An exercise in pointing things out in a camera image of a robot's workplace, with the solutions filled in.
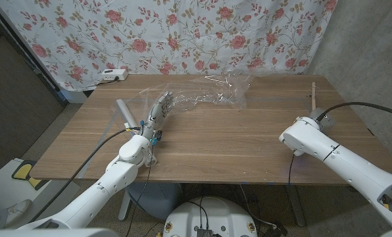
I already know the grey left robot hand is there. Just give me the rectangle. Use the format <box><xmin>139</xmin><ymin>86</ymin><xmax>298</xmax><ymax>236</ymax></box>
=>
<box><xmin>139</xmin><ymin>91</ymin><xmax>174</xmax><ymax>141</ymax></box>

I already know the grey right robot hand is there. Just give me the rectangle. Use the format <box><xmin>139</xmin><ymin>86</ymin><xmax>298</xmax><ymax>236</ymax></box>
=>
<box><xmin>309</xmin><ymin>107</ymin><xmax>337</xmax><ymax>132</ymax></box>

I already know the wooden stick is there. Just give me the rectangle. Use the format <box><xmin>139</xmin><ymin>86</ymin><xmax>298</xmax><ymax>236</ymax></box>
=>
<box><xmin>310</xmin><ymin>82</ymin><xmax>317</xmax><ymax>111</ymax></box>

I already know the transparent cling film sheet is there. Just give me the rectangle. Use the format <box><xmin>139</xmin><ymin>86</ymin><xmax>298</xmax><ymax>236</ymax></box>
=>
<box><xmin>139</xmin><ymin>74</ymin><xmax>253</xmax><ymax>111</ymax></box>

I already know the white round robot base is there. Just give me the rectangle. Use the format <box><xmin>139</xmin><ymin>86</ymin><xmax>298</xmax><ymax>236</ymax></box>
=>
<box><xmin>162</xmin><ymin>196</ymin><xmax>258</xmax><ymax>237</ymax></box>

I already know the cling film roll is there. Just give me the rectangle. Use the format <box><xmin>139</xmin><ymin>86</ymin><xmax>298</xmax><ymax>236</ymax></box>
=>
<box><xmin>115</xmin><ymin>98</ymin><xmax>158</xmax><ymax>167</ymax></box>

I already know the white power strip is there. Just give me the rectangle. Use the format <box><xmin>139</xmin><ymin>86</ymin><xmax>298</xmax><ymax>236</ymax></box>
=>
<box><xmin>101</xmin><ymin>68</ymin><xmax>129</xmax><ymax>82</ymax></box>

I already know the blue-grey chair seat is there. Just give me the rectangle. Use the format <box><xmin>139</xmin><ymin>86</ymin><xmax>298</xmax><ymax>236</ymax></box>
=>
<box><xmin>122</xmin><ymin>182</ymin><xmax>184</xmax><ymax>221</ymax></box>

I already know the floral print curtain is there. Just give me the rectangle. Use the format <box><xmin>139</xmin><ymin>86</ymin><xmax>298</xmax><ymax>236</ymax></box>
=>
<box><xmin>0</xmin><ymin>0</ymin><xmax>338</xmax><ymax>92</ymax></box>

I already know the grey table leg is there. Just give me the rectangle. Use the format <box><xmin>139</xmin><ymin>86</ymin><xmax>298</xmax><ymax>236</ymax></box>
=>
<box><xmin>286</xmin><ymin>184</ymin><xmax>306</xmax><ymax>227</ymax></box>

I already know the black power adapter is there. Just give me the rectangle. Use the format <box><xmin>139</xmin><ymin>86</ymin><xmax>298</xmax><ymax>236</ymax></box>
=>
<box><xmin>263</xmin><ymin>221</ymin><xmax>289</xmax><ymax>237</ymax></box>

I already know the yellow and black pad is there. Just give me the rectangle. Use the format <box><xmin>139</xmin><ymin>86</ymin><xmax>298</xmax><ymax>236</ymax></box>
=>
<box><xmin>11</xmin><ymin>160</ymin><xmax>44</xmax><ymax>191</ymax></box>

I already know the white floor platform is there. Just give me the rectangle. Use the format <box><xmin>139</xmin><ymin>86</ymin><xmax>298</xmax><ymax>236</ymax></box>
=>
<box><xmin>0</xmin><ymin>157</ymin><xmax>82</xmax><ymax>218</ymax></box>

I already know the white shoe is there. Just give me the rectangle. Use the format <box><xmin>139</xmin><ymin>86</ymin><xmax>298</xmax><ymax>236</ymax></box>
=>
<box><xmin>5</xmin><ymin>199</ymin><xmax>32</xmax><ymax>227</ymax></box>

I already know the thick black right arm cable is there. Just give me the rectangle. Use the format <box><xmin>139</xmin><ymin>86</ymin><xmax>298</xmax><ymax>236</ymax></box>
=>
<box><xmin>316</xmin><ymin>101</ymin><xmax>392</xmax><ymax>121</ymax></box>

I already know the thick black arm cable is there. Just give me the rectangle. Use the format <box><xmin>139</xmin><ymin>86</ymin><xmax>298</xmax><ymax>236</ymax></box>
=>
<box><xmin>316</xmin><ymin>101</ymin><xmax>392</xmax><ymax>121</ymax></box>
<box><xmin>30</xmin><ymin>126</ymin><xmax>141</xmax><ymax>223</ymax></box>

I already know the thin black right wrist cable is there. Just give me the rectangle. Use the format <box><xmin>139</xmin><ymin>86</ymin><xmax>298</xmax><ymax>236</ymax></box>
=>
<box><xmin>287</xmin><ymin>153</ymin><xmax>296</xmax><ymax>186</ymax></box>

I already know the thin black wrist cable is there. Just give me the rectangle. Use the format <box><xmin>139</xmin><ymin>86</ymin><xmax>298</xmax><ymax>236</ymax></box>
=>
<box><xmin>125</xmin><ymin>141</ymin><xmax>156</xmax><ymax>237</ymax></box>
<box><xmin>287</xmin><ymin>153</ymin><xmax>296</xmax><ymax>186</ymax></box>

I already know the black power strip cable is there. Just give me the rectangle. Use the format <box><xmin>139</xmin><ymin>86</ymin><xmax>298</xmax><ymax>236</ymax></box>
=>
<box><xmin>95</xmin><ymin>77</ymin><xmax>120</xmax><ymax>86</ymax></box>

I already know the thin black left wrist cable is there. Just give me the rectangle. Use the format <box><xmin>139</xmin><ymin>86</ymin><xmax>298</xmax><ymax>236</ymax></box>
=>
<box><xmin>125</xmin><ymin>141</ymin><xmax>156</xmax><ymax>237</ymax></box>

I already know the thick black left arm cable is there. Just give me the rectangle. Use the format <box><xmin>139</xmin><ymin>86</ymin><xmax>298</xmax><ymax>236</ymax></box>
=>
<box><xmin>30</xmin><ymin>126</ymin><xmax>141</xmax><ymax>223</ymax></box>

